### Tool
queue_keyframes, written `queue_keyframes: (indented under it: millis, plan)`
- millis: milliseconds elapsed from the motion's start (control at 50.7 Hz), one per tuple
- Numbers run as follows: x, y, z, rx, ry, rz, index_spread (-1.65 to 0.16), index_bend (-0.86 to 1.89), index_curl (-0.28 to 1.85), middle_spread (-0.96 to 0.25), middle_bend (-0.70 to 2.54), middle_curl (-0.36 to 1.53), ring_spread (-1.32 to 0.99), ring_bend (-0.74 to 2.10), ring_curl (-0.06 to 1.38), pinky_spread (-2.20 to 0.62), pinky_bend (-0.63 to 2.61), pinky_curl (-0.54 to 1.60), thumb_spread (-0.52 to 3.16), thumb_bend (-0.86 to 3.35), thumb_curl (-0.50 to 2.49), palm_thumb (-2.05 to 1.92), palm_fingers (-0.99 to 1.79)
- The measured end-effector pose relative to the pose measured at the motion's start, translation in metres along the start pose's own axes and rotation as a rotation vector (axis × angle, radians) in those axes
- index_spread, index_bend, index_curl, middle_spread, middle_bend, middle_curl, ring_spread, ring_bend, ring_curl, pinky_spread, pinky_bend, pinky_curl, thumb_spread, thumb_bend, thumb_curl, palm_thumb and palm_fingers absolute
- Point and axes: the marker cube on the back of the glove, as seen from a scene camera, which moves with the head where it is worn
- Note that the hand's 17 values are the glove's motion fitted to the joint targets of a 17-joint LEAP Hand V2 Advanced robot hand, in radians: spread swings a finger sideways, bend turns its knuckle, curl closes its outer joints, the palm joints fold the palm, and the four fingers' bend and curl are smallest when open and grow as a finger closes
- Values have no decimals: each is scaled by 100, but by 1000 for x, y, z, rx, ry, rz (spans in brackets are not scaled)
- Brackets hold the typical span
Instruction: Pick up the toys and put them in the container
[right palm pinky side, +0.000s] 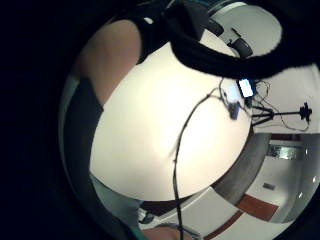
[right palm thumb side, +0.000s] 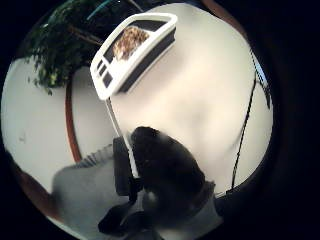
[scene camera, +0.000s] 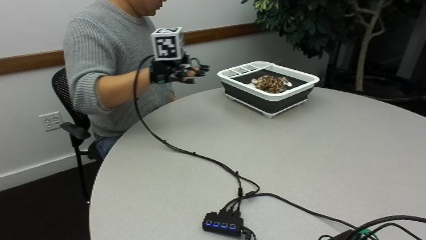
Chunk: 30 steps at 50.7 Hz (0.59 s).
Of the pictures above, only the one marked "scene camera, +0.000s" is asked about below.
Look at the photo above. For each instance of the wooden wall rail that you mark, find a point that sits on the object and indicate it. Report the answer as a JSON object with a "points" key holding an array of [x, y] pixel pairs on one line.
{"points": [[40, 60]]}

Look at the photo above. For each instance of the brown spotted soft toy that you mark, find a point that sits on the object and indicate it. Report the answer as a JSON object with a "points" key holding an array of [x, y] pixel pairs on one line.
{"points": [[270, 83]]}

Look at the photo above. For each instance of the black hub with blue lights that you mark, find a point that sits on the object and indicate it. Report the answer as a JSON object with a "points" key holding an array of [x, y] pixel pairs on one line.
{"points": [[222, 225]]}

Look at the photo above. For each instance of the white and black collapsible tub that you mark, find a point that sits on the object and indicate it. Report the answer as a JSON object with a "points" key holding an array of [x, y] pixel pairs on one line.
{"points": [[266, 90]]}

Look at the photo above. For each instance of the white marker cube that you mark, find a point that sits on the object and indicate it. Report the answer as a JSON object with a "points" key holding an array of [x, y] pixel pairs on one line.
{"points": [[166, 44]]}

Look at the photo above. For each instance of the the person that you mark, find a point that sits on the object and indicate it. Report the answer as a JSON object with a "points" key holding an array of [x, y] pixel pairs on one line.
{"points": [[104, 50]]}

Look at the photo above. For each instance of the white wall outlet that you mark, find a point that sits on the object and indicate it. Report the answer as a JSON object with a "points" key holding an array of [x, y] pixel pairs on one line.
{"points": [[51, 121]]}

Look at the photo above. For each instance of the black office chair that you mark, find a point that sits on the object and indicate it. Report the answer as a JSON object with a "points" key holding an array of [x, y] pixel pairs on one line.
{"points": [[73, 113]]}

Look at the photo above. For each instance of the green indoor tree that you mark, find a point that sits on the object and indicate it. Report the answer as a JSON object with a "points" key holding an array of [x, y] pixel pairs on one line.
{"points": [[320, 23]]}

